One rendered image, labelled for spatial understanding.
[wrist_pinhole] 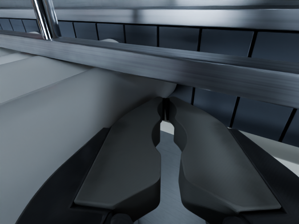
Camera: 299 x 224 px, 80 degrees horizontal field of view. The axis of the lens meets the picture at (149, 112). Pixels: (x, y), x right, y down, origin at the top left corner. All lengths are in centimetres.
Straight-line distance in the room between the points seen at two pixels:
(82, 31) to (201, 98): 16
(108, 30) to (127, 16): 3
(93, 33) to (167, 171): 25
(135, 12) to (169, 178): 28
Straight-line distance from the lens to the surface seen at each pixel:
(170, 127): 16
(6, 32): 20
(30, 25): 33
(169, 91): 16
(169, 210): 44
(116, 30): 20
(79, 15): 24
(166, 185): 38
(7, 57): 20
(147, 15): 18
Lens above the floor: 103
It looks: 45 degrees down
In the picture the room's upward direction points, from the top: 131 degrees counter-clockwise
